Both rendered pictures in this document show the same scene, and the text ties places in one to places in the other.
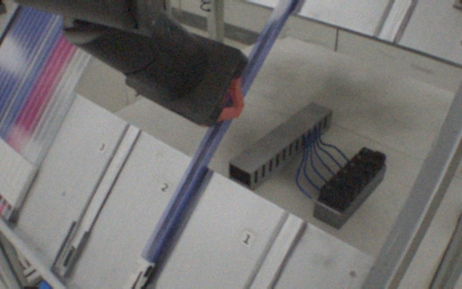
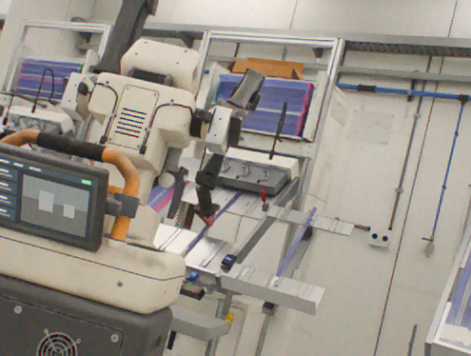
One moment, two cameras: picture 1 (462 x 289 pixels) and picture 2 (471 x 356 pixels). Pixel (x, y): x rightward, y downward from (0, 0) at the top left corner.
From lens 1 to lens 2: 2.04 m
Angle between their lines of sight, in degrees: 42
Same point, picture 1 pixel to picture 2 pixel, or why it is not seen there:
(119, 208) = (176, 243)
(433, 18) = (256, 212)
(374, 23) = (244, 212)
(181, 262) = (195, 249)
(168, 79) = (207, 204)
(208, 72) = (212, 207)
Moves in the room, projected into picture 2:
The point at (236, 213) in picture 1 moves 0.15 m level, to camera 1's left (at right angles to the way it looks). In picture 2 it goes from (209, 241) to (174, 231)
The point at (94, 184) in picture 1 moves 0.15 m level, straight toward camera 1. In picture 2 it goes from (166, 239) to (184, 245)
